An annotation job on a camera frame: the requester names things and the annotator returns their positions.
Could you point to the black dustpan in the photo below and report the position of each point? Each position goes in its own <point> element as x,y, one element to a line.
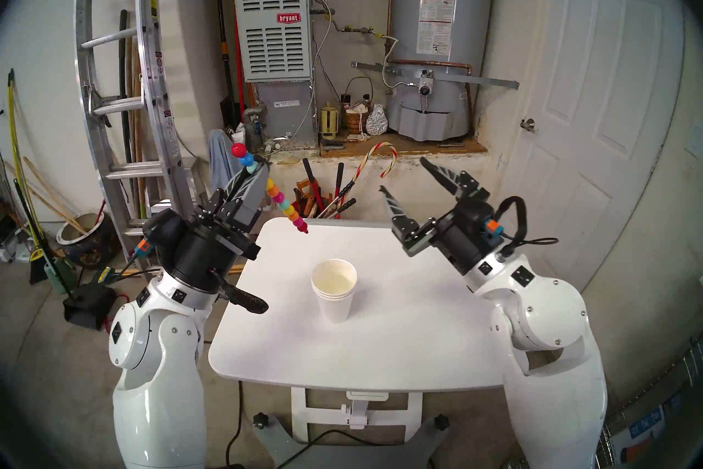
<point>90,306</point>

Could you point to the white panel door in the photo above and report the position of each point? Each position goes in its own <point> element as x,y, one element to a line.
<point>576,143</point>

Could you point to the blue hanging cloth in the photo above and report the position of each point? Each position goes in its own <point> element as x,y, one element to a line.
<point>218,160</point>

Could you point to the blue white printed box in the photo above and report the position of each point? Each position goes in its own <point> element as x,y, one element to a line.
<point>642,429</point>

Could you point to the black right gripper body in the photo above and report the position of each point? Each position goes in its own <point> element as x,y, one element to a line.
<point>464,237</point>

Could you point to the plywood platform board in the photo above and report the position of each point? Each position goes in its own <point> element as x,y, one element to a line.
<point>417,146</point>

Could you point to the multicolour bead marker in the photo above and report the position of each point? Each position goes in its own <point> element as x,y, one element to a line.
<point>238,150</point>

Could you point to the grey Bryant furnace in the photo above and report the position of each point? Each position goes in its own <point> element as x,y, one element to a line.
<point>274,34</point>

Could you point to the white plastic bottle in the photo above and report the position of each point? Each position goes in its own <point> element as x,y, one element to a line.
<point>238,135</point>

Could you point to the white wall switch plate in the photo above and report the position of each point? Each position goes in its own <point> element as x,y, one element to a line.
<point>695,139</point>

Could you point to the black table base knob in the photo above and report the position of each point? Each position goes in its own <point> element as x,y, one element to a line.
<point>441,423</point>
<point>260,422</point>

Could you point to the foil wrapped lump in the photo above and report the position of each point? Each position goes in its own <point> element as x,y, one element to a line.
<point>377,121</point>

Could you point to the grey water heater tank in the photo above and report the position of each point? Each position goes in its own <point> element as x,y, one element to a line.
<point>439,89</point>

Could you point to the brass gas pipe with valve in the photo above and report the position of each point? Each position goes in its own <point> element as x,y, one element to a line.
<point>357,29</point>

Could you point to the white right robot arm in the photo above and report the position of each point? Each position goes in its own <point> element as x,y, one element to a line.
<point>549,319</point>

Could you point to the grey table base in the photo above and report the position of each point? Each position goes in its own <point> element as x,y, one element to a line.
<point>277,446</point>

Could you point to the dark glazed ceramic pot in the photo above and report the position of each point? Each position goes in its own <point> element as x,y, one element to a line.
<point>90,253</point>

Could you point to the small aluminium step ladder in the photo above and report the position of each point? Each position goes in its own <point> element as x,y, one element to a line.
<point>196,182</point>

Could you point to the white table stand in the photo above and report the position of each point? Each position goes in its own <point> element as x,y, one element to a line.
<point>299,415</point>

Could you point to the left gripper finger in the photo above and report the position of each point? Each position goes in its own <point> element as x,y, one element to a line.
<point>226,198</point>
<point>254,198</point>

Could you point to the red tool bucket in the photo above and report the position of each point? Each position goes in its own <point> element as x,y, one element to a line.
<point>294,211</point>

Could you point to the white paper cup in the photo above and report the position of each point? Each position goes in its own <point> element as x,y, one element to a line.
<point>335,311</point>
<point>334,298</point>
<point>332,278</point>

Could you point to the black grip loppers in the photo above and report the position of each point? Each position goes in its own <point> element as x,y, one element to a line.
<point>347,204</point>

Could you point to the green plastic bottle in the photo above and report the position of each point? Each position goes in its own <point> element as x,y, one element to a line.
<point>57,278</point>

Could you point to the wooden stake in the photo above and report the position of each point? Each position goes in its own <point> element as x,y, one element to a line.
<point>52,193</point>

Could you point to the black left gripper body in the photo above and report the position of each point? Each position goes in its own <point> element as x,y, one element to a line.
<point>206,253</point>

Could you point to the yellow green thermos jug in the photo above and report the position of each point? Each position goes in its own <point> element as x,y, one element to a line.
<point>329,123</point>

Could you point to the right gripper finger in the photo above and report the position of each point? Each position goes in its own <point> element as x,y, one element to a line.
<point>458,183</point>
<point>406,231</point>

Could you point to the red white candy cane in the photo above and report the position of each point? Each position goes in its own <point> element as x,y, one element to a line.
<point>367,161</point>

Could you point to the aluminium extension ladder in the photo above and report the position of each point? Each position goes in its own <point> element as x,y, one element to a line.
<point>148,89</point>

